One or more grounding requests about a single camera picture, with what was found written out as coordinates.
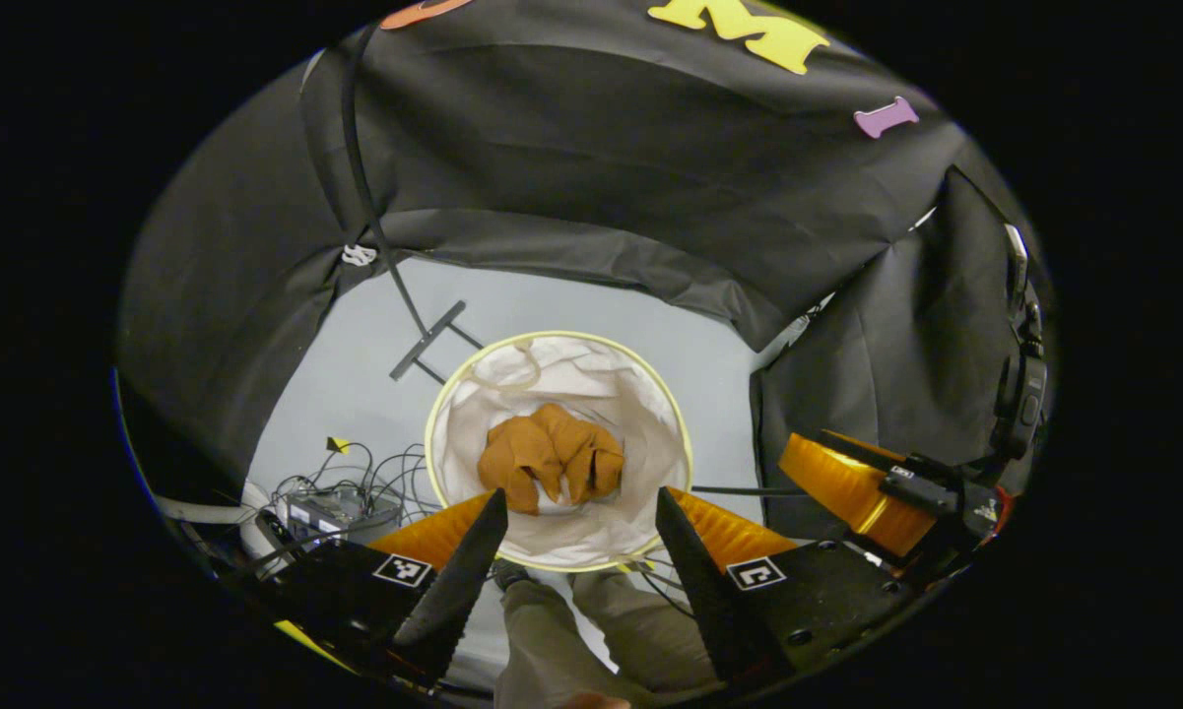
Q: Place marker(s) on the white laundry hamper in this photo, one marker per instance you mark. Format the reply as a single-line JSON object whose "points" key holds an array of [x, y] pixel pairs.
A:
{"points": [[591, 394]]}

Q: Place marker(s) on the yellow tape piece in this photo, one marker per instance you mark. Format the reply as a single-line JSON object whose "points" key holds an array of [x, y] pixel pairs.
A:
{"points": [[338, 444]]}

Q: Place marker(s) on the person's dark shoe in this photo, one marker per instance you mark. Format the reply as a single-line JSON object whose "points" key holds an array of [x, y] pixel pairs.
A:
{"points": [[509, 574]]}

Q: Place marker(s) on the grey electronics box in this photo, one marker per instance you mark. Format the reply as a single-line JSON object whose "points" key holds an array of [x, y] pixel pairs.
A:
{"points": [[340, 512]]}

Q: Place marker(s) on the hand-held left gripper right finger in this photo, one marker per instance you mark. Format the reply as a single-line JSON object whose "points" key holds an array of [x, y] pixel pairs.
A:
{"points": [[709, 601]]}

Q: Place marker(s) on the black clothes rack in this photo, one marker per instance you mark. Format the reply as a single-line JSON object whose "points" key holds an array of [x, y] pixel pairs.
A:
{"points": [[428, 340]]}

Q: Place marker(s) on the white plastic tie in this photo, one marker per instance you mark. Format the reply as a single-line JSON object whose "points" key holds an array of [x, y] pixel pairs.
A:
{"points": [[360, 255]]}

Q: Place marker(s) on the black backdrop cloth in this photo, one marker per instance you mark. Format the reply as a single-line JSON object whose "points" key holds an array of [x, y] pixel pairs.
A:
{"points": [[601, 148]]}

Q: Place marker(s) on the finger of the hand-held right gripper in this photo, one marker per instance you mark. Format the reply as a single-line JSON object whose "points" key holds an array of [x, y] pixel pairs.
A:
{"points": [[891, 457], [847, 487]]}

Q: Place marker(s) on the person's grey trousers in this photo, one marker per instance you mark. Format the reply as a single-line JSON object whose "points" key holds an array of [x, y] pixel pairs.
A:
{"points": [[552, 650]]}

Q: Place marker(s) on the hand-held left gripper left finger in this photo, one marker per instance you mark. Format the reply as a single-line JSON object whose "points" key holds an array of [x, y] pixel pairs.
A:
{"points": [[453, 591]]}

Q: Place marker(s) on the brown shirt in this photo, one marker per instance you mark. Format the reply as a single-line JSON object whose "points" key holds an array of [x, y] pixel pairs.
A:
{"points": [[542, 443]]}

